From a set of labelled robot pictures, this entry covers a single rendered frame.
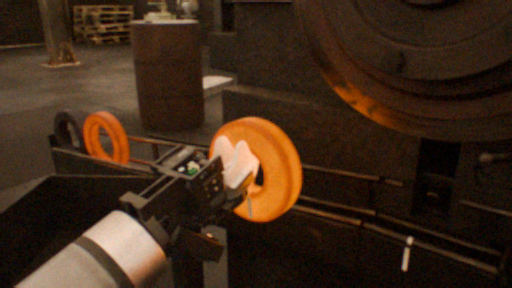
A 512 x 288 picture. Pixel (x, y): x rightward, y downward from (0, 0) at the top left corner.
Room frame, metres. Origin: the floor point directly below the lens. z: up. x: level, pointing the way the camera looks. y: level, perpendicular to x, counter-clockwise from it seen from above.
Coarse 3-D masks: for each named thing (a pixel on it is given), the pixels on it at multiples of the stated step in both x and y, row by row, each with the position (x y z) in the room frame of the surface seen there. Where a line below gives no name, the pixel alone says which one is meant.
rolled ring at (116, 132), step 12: (96, 120) 1.10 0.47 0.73; (108, 120) 1.07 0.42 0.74; (84, 132) 1.14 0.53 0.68; (96, 132) 1.15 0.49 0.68; (108, 132) 1.07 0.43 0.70; (120, 132) 1.06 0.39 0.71; (96, 144) 1.14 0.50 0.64; (120, 144) 1.04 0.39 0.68; (96, 156) 1.12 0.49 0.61; (108, 156) 1.13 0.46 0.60; (120, 156) 1.04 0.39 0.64
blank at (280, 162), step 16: (224, 128) 0.55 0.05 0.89; (240, 128) 0.53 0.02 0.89; (256, 128) 0.51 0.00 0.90; (272, 128) 0.52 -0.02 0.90; (256, 144) 0.51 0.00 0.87; (272, 144) 0.49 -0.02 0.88; (288, 144) 0.50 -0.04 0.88; (272, 160) 0.49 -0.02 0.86; (288, 160) 0.49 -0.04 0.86; (272, 176) 0.49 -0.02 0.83; (288, 176) 0.48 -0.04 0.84; (256, 192) 0.51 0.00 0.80; (272, 192) 0.49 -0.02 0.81; (288, 192) 0.48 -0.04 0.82; (240, 208) 0.53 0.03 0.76; (256, 208) 0.51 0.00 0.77; (272, 208) 0.49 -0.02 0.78; (288, 208) 0.50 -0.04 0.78
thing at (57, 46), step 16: (48, 0) 6.58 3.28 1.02; (64, 0) 6.69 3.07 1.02; (48, 16) 6.44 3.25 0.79; (64, 16) 6.73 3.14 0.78; (48, 32) 6.50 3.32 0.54; (64, 32) 6.71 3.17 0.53; (48, 48) 6.56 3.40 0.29; (64, 48) 6.68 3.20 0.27; (48, 64) 6.44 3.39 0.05; (64, 64) 6.58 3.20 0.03; (80, 64) 6.66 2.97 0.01
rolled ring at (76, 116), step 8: (64, 112) 1.20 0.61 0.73; (72, 112) 1.20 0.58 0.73; (56, 120) 1.24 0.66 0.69; (64, 120) 1.21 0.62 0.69; (72, 120) 1.17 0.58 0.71; (80, 120) 1.18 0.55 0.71; (56, 128) 1.24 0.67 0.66; (64, 128) 1.25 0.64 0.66; (80, 128) 1.16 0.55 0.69; (56, 136) 1.25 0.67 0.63; (64, 136) 1.25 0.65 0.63; (80, 136) 1.15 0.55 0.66; (64, 144) 1.24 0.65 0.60; (80, 144) 1.16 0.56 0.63; (80, 152) 1.16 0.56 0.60; (88, 152) 1.16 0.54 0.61
